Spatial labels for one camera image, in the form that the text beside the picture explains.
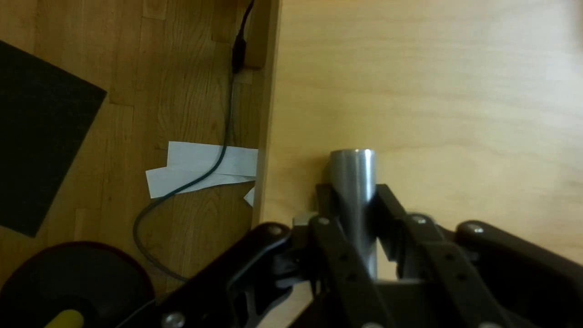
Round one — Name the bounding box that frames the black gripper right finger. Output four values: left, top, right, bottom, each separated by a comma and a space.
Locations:
374, 185, 583, 328

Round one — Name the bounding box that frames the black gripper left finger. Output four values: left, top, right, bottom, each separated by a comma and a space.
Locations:
115, 212, 343, 328

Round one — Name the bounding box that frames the grey spatula with metal handle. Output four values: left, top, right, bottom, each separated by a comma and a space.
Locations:
330, 150, 378, 279

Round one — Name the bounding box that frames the dark red round base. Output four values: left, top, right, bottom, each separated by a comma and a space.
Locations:
0, 243, 155, 328

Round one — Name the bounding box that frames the white paper on floor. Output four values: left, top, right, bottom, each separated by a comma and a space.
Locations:
146, 141, 259, 199

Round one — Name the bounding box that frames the black floor mat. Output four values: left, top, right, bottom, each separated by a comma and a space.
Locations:
0, 43, 106, 238

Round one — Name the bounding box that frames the black floor cable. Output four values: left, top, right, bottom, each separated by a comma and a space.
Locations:
132, 0, 257, 285

